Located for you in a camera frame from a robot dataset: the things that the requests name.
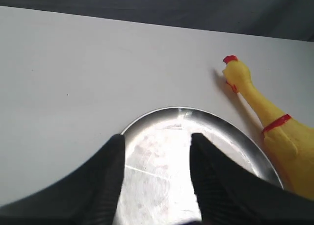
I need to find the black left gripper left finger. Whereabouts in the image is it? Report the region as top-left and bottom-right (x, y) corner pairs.
(0, 134), (125, 225)

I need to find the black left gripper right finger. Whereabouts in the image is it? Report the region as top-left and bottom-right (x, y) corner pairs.
(190, 133), (314, 225)

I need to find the yellow rubber chicken toy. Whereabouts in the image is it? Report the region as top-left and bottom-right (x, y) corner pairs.
(223, 55), (314, 200)

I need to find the round stainless steel plate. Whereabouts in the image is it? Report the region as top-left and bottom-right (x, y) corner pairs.
(114, 107), (282, 225)

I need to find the grey backdrop cloth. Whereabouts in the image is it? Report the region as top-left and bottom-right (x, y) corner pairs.
(0, 0), (314, 41)

